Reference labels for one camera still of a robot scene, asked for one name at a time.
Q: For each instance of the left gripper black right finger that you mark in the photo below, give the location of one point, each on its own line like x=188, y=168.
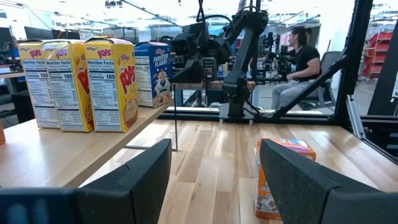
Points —
x=295, y=193

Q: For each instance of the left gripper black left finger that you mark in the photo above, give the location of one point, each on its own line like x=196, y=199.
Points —
x=133, y=193

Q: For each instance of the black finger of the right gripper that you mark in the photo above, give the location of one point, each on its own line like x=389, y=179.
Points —
x=191, y=73

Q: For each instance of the blue Frosted Flakes cereal box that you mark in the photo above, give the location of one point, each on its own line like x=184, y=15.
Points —
x=155, y=74

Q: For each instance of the yellow Corn Pops cereal box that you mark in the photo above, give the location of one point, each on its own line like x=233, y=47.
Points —
x=37, y=93
x=68, y=99
x=109, y=93

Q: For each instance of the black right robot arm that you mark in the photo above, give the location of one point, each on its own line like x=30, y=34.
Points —
x=242, y=62

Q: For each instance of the person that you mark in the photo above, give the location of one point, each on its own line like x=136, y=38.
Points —
x=303, y=56

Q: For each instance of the grey office chair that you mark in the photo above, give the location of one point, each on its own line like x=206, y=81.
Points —
x=329, y=81

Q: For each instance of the red storage rack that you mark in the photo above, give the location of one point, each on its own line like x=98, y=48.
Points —
x=377, y=53

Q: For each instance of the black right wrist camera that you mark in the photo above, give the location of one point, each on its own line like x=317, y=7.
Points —
x=185, y=45

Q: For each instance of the black aluminium table frame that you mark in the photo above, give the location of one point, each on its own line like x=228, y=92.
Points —
x=354, y=62

